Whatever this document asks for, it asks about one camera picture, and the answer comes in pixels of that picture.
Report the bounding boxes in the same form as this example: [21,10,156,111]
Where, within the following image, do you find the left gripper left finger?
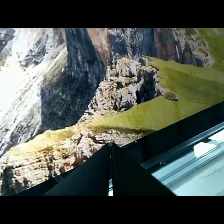
[43,143,112,197]

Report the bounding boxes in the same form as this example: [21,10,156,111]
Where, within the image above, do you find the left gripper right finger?
[111,143,177,197]

